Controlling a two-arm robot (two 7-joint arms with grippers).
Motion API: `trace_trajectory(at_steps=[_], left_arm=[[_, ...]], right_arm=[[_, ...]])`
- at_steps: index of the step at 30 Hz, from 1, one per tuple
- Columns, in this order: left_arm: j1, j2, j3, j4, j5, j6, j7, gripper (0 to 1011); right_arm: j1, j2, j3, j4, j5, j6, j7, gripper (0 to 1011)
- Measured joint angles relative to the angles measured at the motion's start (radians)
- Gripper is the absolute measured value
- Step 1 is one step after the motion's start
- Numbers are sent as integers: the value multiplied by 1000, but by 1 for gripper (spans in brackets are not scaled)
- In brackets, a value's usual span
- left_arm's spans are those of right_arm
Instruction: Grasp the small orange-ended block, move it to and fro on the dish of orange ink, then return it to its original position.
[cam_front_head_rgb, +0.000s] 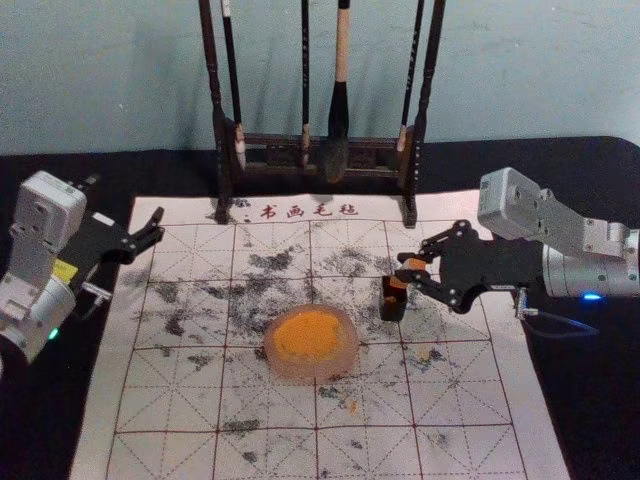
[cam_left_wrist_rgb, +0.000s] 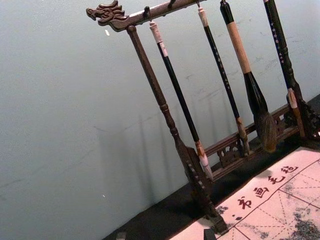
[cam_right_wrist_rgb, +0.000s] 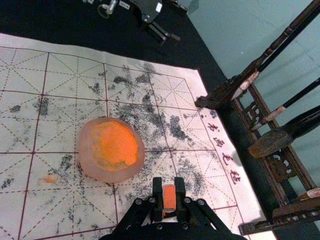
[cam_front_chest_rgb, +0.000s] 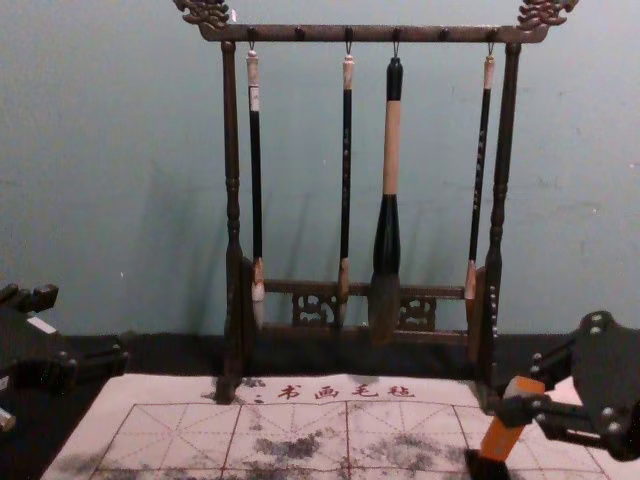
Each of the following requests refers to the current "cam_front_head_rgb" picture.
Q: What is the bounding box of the round orange ink paste dish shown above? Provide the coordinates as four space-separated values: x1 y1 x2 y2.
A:
262 303 360 387

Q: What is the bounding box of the large cream handled calligraphy brush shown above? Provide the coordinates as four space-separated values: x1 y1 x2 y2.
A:
323 0 352 184

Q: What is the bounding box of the white felt mat red grid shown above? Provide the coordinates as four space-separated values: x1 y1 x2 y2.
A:
69 192 571 480

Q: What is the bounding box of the thin left gripper cable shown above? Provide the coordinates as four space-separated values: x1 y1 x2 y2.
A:
73 281 114 322

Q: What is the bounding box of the thin right gripper cable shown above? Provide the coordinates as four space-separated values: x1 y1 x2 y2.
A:
513 286 601 339

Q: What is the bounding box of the thin gripper cable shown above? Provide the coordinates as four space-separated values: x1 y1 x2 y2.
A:
513 286 601 339
73 281 114 322

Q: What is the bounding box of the dark wooden brush rack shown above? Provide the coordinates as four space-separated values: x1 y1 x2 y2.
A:
198 0 448 229

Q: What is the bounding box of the thin black calligraphy brush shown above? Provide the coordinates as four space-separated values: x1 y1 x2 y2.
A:
396 0 426 154
219 0 249 170
299 0 313 169

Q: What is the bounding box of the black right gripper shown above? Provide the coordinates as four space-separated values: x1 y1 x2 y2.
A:
392 219 547 315

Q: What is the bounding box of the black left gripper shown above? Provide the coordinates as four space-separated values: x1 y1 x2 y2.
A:
51 206 167 297

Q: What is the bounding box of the black table cloth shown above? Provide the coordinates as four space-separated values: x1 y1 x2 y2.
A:
0 134 640 480

